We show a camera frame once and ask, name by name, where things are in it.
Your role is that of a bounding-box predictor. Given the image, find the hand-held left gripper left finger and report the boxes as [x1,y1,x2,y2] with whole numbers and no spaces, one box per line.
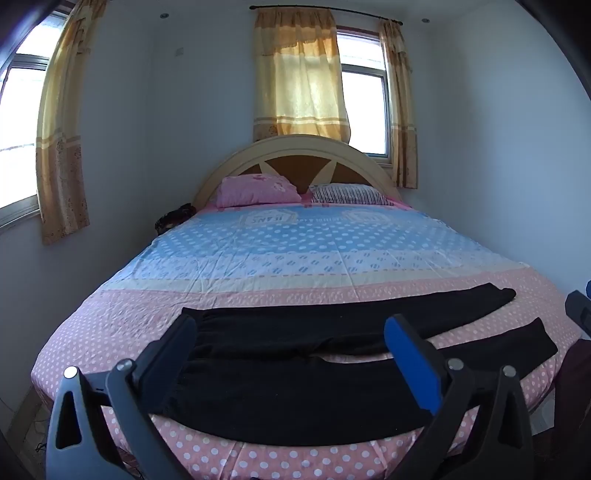
[45,315,199,480]

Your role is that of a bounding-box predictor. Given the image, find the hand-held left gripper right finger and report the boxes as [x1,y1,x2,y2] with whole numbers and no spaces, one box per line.
[384,315,536,480]

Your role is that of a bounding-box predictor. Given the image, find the black pants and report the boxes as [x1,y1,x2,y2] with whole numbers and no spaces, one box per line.
[159,283,559,448]

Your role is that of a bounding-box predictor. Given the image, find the person's dark clothing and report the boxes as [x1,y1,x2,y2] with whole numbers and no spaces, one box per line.
[551,339,591,480]

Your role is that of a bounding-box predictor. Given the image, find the dark bag beside bed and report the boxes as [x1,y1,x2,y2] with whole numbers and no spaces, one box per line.
[154,203,199,236]

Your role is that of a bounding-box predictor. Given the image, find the bed with polka dot sheet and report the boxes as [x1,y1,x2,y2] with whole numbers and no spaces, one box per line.
[30,203,585,480]

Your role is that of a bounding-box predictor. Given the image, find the striped pillow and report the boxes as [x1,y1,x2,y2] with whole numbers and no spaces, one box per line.
[308,183,393,206]

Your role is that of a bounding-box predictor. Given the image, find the pink floral pillow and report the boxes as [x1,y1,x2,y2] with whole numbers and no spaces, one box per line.
[216,174,302,208]

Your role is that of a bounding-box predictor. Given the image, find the long yellow side curtain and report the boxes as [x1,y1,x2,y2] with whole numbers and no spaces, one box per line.
[36,0,108,245]

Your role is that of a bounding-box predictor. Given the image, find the cream and brown headboard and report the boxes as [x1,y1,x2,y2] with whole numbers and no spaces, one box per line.
[193,135,404,208]

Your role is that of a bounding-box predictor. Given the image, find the narrow yellow curtain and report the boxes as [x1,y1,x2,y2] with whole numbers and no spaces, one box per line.
[379,19,419,189]

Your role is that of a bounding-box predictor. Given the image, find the window behind headboard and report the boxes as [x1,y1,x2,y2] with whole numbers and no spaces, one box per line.
[336,28,393,162]

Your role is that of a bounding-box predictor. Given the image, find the side window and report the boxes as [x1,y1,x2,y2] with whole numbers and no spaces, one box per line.
[0,11,70,229]

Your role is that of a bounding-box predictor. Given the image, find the wide yellow curtain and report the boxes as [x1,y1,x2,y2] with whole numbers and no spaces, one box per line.
[252,8,352,144]

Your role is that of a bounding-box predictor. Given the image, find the black curtain rod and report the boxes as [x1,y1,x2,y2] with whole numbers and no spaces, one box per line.
[249,4,403,26]

